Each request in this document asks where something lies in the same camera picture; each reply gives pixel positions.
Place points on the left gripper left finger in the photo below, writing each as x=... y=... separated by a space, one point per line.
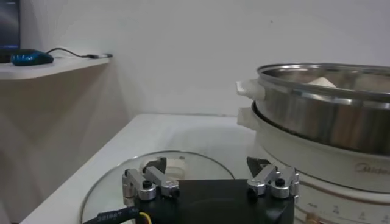
x=158 y=179

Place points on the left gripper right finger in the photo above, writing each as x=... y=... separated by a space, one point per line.
x=268 y=176

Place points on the round glass lid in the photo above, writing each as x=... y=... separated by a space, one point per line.
x=198 y=167

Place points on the white steamed baozi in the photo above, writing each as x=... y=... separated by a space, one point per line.
x=321 y=82

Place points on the stainless steel steamer basket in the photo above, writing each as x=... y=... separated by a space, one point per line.
x=304 y=121

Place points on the white electric cooker base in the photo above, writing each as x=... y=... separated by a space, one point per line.
x=304 y=161

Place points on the white side desk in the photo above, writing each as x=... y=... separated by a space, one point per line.
x=45 y=68

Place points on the blue computer mouse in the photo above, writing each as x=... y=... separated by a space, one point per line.
x=30 y=58

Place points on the dark monitor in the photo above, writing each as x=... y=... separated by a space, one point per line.
x=9 y=24

